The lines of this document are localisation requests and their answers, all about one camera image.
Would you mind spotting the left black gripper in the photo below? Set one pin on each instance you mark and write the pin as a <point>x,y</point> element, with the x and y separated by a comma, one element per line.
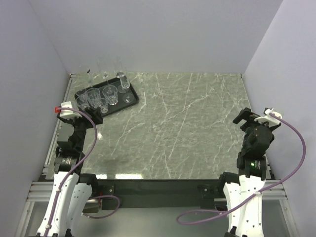
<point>90,124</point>

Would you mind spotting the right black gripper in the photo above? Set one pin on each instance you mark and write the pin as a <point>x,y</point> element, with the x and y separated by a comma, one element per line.
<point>247,114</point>

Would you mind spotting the small clear shot glass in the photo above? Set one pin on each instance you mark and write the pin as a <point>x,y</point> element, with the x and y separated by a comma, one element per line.
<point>82,102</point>

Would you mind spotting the tiny clear shot glass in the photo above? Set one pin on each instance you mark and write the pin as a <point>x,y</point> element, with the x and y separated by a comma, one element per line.
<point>103,104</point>

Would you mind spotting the clear ribbed tumbler glass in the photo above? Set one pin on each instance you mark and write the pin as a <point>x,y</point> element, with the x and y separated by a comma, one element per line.
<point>94,97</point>

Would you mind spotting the small clear tumbler glass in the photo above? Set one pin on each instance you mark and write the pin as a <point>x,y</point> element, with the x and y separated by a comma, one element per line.
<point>81,93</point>

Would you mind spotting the clear faceted small glass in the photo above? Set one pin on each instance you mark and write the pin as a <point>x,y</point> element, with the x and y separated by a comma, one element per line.
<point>110,93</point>

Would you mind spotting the clear stemmed wine glass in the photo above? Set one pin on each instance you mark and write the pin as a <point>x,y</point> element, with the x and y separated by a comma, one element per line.
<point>86,75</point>

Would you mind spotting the tall clear cylinder glass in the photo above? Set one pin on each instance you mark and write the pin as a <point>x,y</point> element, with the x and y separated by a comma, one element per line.
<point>124,87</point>

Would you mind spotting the round clear stemless glass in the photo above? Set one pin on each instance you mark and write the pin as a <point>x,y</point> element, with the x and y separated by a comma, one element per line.
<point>118,67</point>

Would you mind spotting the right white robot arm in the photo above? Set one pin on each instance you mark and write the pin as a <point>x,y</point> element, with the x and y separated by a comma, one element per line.
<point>242,190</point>

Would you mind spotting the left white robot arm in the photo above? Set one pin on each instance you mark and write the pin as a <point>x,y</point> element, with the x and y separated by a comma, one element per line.
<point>71,188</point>

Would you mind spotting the black plastic tray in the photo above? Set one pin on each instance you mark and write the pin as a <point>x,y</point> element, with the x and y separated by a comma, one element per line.
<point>121,104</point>

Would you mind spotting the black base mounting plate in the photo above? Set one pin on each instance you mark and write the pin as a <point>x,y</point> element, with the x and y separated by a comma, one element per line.
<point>142,193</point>

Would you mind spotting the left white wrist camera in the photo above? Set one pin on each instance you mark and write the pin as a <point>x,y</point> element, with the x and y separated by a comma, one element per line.
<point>68,114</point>

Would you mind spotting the aluminium frame rail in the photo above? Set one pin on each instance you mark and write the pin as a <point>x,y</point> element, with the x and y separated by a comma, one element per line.
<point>40,192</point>

